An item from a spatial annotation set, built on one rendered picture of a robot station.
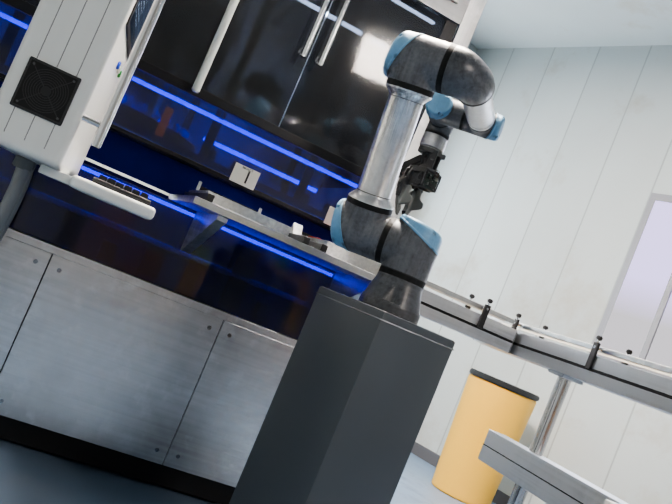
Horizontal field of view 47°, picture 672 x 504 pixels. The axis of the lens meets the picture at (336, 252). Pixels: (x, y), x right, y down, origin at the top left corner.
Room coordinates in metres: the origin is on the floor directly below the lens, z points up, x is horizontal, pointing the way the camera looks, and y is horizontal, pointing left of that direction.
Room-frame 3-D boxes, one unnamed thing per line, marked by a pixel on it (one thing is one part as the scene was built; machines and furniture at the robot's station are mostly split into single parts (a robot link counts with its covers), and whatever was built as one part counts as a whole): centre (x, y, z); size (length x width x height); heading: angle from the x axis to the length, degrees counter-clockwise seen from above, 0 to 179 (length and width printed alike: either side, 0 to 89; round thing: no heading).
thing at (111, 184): (1.98, 0.56, 0.82); 0.40 x 0.14 x 0.02; 14
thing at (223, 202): (2.34, 0.32, 0.90); 0.34 x 0.26 x 0.04; 20
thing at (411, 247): (1.85, -0.16, 0.96); 0.13 x 0.12 x 0.14; 75
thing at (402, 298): (1.85, -0.17, 0.84); 0.15 x 0.15 x 0.10
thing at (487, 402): (4.63, -1.23, 0.36); 0.43 x 0.43 x 0.72
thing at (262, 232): (2.33, 0.14, 0.87); 0.70 x 0.48 x 0.02; 110
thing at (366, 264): (2.35, -0.03, 0.90); 0.34 x 0.26 x 0.04; 19
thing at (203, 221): (2.24, 0.37, 0.79); 0.34 x 0.03 x 0.13; 20
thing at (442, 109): (2.15, -0.13, 1.38); 0.11 x 0.11 x 0.08; 75
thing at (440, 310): (2.88, -0.41, 0.92); 0.69 x 0.15 x 0.16; 110
